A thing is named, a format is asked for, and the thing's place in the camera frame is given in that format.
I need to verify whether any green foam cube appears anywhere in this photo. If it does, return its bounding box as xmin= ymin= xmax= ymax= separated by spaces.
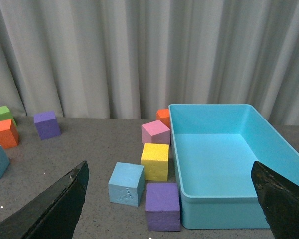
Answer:
xmin=0 ymin=106 xmax=17 ymax=126

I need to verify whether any front purple foam cube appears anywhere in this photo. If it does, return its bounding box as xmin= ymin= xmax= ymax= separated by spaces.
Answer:
xmin=145 ymin=183 xmax=181 ymax=232

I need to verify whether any far purple foam cube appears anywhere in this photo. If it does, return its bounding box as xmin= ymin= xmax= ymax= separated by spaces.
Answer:
xmin=33 ymin=111 xmax=61 ymax=140

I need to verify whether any large orange foam cube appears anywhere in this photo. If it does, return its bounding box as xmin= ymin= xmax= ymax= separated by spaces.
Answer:
xmin=0 ymin=119 xmax=19 ymax=149

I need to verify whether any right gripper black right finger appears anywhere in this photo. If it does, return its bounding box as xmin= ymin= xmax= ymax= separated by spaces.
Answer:
xmin=251 ymin=161 xmax=299 ymax=239

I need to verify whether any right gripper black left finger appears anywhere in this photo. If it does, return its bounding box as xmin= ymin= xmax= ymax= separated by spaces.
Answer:
xmin=0 ymin=161 xmax=89 ymax=239

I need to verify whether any grey pleated curtain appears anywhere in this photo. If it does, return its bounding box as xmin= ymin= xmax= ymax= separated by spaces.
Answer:
xmin=0 ymin=0 xmax=299 ymax=125

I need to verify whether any orange cube behind bin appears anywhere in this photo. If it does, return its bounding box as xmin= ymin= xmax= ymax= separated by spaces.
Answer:
xmin=156 ymin=108 xmax=170 ymax=128

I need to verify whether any purple foam cube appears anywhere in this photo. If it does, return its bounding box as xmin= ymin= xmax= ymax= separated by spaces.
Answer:
xmin=145 ymin=183 xmax=181 ymax=232
xmin=33 ymin=111 xmax=61 ymax=140

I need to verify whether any light blue foam cube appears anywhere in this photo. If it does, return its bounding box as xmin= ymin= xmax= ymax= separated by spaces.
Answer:
xmin=108 ymin=162 xmax=145 ymax=207

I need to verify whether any light blue plastic bin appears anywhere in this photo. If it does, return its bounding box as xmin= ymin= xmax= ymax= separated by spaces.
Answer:
xmin=169 ymin=104 xmax=299 ymax=229

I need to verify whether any yellow foam cube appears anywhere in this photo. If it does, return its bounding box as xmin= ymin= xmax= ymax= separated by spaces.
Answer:
xmin=141 ymin=143 xmax=169 ymax=182

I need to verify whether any pink foam cube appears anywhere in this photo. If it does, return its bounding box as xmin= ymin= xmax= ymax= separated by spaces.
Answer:
xmin=141 ymin=120 xmax=171 ymax=144

